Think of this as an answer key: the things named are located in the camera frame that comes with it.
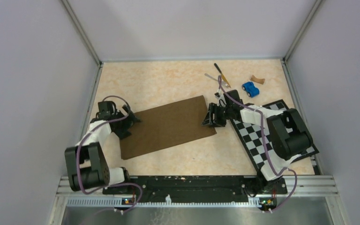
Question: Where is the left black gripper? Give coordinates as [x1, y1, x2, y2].
[112, 105, 142, 139]

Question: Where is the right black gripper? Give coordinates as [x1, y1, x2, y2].
[201, 103, 233, 128]

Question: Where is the brown cloth napkin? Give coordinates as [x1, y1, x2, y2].
[120, 96, 217, 160]

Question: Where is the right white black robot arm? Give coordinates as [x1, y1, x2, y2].
[202, 90, 313, 193]

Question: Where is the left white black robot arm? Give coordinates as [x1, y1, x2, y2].
[64, 101, 141, 194]

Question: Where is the blue toy car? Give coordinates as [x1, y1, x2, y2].
[242, 82, 260, 98]

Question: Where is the black white checkerboard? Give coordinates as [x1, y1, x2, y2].
[229, 99, 322, 175]

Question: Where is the small brown wooden piece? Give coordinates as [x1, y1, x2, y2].
[250, 75, 266, 85]

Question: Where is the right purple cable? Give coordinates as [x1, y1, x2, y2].
[217, 75, 298, 212]

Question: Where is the purple cable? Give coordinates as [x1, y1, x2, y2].
[75, 95, 143, 215]
[217, 75, 298, 212]

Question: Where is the black-handled knife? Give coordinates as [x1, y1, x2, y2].
[214, 63, 231, 88]

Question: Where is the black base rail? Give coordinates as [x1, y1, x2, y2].
[102, 175, 288, 204]

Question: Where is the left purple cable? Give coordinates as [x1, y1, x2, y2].
[75, 95, 143, 215]

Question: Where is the aluminium frame rail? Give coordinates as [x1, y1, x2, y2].
[293, 175, 339, 197]

